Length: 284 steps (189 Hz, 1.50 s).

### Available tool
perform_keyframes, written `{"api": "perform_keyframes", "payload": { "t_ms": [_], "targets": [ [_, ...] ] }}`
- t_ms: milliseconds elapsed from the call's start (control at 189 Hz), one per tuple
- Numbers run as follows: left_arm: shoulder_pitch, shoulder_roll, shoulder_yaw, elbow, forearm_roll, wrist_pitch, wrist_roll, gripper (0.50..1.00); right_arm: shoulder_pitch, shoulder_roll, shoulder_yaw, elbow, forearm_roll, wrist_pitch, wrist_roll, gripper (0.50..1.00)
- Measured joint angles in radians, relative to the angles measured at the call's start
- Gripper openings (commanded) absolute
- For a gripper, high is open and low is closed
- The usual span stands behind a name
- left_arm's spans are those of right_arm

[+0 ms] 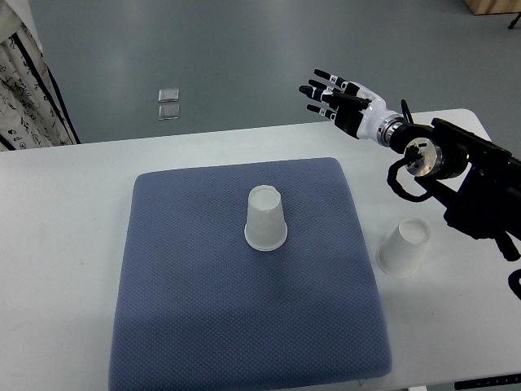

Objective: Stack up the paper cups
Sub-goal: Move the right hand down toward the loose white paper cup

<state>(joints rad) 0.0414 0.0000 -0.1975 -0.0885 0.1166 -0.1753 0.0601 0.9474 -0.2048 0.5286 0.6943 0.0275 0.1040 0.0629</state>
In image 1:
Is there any white paper cup on mat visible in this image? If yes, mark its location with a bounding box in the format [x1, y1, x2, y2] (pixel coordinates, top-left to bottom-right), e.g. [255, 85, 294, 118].
[244, 185, 287, 252]

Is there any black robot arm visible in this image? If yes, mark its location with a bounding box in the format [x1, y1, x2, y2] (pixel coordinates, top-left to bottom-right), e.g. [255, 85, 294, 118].
[378, 117, 520, 261]

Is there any black table control panel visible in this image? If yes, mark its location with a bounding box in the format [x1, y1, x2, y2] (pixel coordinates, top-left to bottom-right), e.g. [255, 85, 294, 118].
[454, 374, 520, 390]

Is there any white paper cup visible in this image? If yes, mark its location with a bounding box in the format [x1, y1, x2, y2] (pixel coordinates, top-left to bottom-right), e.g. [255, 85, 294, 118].
[244, 185, 287, 252]
[377, 218, 431, 278]

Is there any patterned white curtain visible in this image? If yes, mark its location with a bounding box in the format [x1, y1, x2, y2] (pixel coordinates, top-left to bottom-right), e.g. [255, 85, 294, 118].
[1, 24, 81, 152]

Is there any blue quilted mat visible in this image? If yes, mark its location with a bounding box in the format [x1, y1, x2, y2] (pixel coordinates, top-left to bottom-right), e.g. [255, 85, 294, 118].
[108, 158, 392, 390]

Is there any upper silver floor plate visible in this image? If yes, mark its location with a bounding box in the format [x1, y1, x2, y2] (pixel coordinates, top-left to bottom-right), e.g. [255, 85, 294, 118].
[158, 88, 180, 103]

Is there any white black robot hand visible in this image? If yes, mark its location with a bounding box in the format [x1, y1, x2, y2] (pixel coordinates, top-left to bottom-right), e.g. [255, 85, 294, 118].
[299, 69, 397, 144]

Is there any wooden furniture corner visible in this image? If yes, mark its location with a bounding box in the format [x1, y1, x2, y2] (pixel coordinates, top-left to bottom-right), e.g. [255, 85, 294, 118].
[464, 0, 520, 15]

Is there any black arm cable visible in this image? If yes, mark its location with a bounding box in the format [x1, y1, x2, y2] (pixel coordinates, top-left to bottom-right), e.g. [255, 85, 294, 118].
[386, 99, 436, 203]

